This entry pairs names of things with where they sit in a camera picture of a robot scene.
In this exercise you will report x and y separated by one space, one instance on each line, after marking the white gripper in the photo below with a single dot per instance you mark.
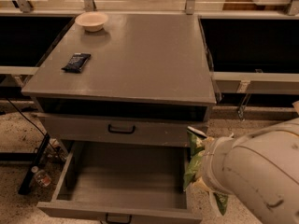
209 165

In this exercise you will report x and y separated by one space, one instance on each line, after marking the green jalapeno chip bag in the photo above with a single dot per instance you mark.
198 141

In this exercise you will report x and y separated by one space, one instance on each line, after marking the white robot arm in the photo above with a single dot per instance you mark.
251 169

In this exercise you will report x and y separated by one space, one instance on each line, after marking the open grey middle drawer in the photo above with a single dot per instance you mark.
145 182

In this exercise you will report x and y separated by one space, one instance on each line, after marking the closed grey upper drawer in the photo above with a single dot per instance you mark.
166 133

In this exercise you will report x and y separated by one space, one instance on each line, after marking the grey drawer cabinet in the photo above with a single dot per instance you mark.
141 67

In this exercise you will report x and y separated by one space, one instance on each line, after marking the small plastic bottle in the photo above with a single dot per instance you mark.
41 176

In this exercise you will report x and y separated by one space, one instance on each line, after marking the dark blue snack packet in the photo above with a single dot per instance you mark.
76 63

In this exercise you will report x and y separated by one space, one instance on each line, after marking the black metal floor leg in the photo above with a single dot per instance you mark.
25 185

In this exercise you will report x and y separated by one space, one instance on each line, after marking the white paper bowl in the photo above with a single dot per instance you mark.
91 21

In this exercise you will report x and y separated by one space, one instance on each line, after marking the black middle drawer handle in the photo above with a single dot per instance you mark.
118 219

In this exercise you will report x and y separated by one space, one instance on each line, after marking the black drawer handle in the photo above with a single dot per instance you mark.
120 130
118 219

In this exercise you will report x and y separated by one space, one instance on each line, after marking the black upper drawer handle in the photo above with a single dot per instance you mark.
120 130

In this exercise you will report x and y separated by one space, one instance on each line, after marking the metal bracket under shelf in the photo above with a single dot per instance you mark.
242 89

